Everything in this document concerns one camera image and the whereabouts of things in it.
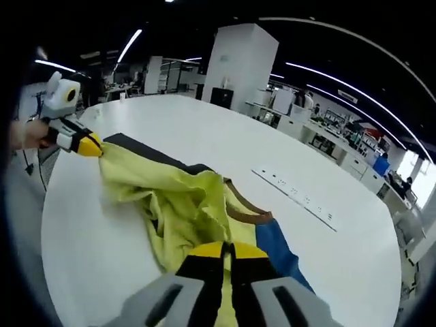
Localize white lab appliance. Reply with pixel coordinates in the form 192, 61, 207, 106
272, 90, 296, 115

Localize blue storage box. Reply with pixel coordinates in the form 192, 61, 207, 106
373, 157, 391, 176

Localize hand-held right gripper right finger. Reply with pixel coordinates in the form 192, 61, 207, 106
228, 241, 337, 327

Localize black floor cabinet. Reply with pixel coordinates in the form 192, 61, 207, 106
210, 87, 235, 110

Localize white counter cabinets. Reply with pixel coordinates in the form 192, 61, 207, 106
245, 98, 420, 213

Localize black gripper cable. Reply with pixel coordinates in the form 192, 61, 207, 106
20, 148, 48, 193

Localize yellow blue black garment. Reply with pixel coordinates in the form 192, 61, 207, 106
98, 132, 316, 327

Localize ceiling air vent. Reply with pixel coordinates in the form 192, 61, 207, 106
337, 89, 359, 104

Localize person's left hand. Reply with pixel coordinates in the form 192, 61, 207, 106
18, 119, 57, 150

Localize white ceiling light strip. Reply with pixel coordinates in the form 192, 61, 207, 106
115, 29, 143, 64
284, 61, 423, 155

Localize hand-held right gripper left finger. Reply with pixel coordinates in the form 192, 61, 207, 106
102, 240, 227, 327

